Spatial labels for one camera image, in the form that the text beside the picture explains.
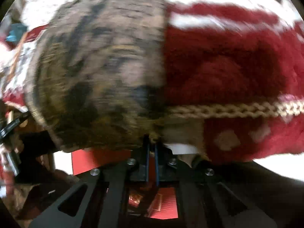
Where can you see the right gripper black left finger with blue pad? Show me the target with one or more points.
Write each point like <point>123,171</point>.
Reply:
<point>100,198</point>

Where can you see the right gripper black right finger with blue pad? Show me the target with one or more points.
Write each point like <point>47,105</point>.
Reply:
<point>202,199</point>

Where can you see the brown gold patterned garment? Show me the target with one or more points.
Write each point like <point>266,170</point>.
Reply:
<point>96,75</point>

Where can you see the red white plush blanket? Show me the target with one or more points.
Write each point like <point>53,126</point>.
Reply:
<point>234,65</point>

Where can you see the teal plastic bag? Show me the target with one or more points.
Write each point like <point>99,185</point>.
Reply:
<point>16,32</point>

